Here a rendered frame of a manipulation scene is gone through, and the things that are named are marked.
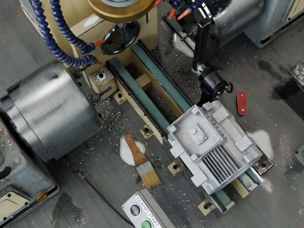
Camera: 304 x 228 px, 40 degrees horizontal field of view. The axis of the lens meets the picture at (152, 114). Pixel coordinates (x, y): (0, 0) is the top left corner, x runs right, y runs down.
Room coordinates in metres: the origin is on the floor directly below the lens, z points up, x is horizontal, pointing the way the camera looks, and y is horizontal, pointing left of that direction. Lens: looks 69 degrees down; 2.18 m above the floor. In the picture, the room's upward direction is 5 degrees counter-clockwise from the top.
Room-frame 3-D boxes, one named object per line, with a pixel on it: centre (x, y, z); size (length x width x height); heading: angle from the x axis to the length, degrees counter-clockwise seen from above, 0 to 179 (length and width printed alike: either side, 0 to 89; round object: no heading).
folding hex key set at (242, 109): (0.53, -0.32, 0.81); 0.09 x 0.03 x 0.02; 174
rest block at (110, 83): (0.63, 0.16, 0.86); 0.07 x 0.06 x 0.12; 122
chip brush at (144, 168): (0.35, 0.05, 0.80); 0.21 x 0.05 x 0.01; 24
